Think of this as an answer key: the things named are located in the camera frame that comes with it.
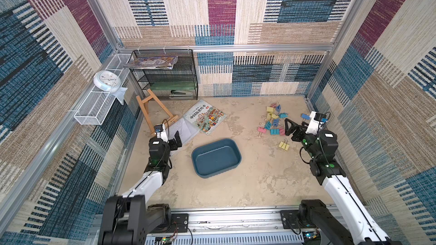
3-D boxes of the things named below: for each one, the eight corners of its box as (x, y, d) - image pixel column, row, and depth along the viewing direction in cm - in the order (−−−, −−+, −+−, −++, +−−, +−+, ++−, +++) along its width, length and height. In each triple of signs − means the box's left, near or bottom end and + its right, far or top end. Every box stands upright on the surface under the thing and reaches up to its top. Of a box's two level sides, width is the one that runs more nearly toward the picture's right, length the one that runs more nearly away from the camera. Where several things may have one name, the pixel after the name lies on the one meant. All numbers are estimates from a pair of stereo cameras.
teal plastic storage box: (196, 181, 87) (194, 177, 82) (191, 152, 97) (189, 147, 93) (244, 168, 91) (245, 164, 87) (234, 142, 102) (235, 136, 97)
